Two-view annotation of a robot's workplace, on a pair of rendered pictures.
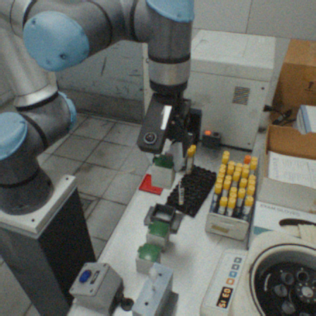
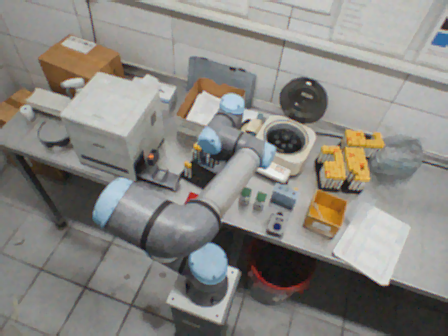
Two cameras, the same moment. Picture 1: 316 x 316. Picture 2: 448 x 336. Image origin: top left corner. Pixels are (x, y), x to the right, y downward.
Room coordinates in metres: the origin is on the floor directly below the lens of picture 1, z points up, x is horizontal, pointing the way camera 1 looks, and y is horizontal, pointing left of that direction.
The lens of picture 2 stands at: (0.56, 0.77, 2.16)
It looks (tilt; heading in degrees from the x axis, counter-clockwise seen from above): 54 degrees down; 264
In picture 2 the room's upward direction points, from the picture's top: 7 degrees clockwise
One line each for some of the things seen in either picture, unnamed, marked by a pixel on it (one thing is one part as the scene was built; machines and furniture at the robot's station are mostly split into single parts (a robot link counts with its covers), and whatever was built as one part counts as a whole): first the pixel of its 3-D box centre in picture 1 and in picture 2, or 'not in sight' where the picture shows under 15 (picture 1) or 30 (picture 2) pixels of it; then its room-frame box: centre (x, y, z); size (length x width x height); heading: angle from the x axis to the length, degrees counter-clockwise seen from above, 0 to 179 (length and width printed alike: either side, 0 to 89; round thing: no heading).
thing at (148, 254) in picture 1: (148, 259); (260, 201); (0.35, 0.02, 0.91); 0.05 x 0.04 x 0.07; 71
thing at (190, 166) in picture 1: (193, 177); (202, 171); (0.59, -0.10, 0.93); 0.17 x 0.09 x 0.11; 150
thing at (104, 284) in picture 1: (104, 288); (278, 220); (0.28, 0.11, 0.92); 0.13 x 0.07 x 0.08; 71
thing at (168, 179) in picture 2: (183, 139); (155, 173); (0.79, -0.08, 0.92); 0.21 x 0.07 x 0.05; 161
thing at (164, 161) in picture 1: (163, 161); not in sight; (0.48, -0.01, 1.08); 0.05 x 0.04 x 0.01; 71
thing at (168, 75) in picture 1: (167, 68); not in sight; (0.50, -0.02, 1.29); 0.08 x 0.08 x 0.05
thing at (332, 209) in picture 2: not in sight; (325, 214); (0.09, 0.08, 0.93); 0.13 x 0.13 x 0.10; 67
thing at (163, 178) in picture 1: (163, 172); not in sight; (0.48, -0.01, 1.05); 0.05 x 0.04 x 0.06; 71
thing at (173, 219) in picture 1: (163, 216); not in sight; (0.48, -0.01, 0.89); 0.09 x 0.05 x 0.04; 71
